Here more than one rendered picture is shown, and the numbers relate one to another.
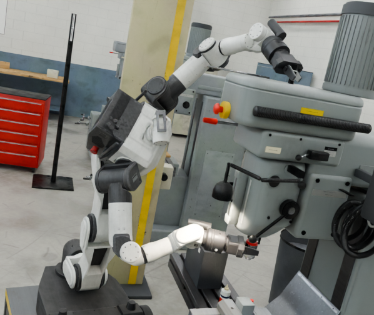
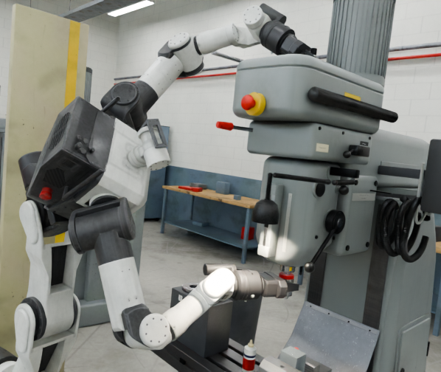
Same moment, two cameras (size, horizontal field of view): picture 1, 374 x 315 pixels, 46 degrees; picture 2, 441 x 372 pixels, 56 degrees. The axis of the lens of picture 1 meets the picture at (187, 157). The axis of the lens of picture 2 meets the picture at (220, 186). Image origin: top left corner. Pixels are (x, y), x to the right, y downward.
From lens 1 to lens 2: 0.77 m
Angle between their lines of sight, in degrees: 26
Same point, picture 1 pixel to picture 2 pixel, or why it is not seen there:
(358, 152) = (380, 147)
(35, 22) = not seen: outside the picture
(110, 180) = (97, 229)
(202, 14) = not seen: hidden behind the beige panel
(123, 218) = (131, 282)
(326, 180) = (361, 181)
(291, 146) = (336, 142)
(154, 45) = (47, 79)
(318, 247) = (327, 268)
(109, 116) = (76, 134)
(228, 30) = not seen: hidden behind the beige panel
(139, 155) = (127, 187)
